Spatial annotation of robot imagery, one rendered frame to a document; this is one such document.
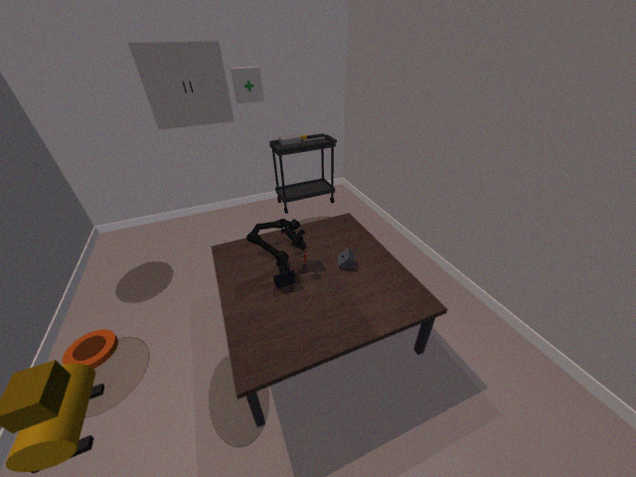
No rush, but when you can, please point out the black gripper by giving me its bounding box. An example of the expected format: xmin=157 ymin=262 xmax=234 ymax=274
xmin=289 ymin=231 xmax=307 ymax=250

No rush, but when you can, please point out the grey sloped panel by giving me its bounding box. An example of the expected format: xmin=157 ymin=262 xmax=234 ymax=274
xmin=338 ymin=247 xmax=356 ymax=268

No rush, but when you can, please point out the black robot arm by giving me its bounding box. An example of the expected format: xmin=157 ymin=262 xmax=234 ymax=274
xmin=246 ymin=219 xmax=305 ymax=274

